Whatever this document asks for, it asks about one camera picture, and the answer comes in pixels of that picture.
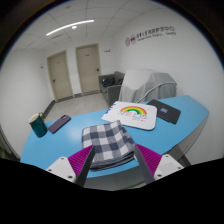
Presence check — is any dark green mug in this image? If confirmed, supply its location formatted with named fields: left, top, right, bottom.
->
left=28, top=112, right=48, bottom=139

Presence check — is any grey sofa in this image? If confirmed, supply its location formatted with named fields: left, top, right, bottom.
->
left=97, top=70, right=126, bottom=107

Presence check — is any blue white checked towel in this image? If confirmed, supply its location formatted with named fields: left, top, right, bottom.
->
left=81, top=119, right=137, bottom=172

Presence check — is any wall sign lettering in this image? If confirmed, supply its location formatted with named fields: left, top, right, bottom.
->
left=124, top=28, right=177, bottom=48

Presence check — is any purple smartphone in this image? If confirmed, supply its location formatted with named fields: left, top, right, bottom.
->
left=47, top=114, right=72, bottom=135

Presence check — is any cloth-covered equipment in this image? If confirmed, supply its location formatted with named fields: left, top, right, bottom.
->
left=118, top=68, right=178, bottom=104

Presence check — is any beige door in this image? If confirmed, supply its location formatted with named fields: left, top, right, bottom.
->
left=46, top=50, right=74, bottom=102
left=75, top=43, right=102, bottom=96

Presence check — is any white rainbow print pad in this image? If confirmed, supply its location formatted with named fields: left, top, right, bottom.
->
left=101, top=100, right=158, bottom=131

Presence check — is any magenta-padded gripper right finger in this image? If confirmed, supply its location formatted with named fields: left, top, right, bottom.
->
left=132, top=143, right=185, bottom=185

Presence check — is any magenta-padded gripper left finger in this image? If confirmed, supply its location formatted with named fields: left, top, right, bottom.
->
left=45, top=144, right=97, bottom=187

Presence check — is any long curved ceiling light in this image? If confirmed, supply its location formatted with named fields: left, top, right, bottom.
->
left=45, top=19, right=95, bottom=37

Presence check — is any black laptop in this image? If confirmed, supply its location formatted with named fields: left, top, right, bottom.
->
left=146, top=98, right=182, bottom=125

